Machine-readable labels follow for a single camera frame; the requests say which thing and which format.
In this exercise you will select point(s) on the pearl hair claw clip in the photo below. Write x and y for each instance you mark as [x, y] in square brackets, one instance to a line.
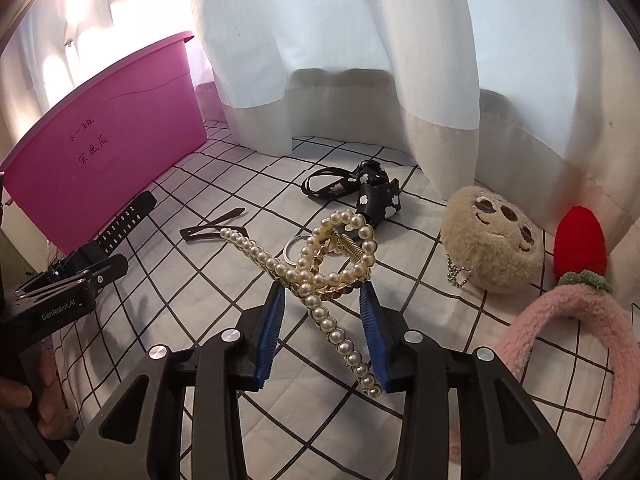
[305, 290]

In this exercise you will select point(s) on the white curtain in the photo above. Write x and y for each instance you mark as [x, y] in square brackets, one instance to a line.
[350, 35]

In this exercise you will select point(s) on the white black checked tablecloth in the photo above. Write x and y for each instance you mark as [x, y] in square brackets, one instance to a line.
[200, 285]

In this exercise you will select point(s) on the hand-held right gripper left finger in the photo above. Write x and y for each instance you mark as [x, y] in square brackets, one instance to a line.
[267, 340]

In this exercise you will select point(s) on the person's left hand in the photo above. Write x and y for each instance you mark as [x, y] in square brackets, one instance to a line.
[55, 400]

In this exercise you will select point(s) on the black wrist watch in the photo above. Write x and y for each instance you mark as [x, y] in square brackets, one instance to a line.
[125, 222]

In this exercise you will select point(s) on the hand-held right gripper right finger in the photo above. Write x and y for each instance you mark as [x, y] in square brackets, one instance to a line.
[372, 330]

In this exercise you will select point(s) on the pink plastic storage bin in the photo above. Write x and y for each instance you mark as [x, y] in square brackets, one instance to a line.
[110, 160]

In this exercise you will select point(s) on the pink fluffy strawberry headband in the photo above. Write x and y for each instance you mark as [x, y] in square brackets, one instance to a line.
[560, 320]

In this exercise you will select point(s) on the black snap hair clip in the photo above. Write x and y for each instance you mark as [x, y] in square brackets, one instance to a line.
[210, 227]

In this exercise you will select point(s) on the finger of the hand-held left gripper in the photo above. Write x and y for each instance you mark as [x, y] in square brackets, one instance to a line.
[110, 266]
[50, 289]

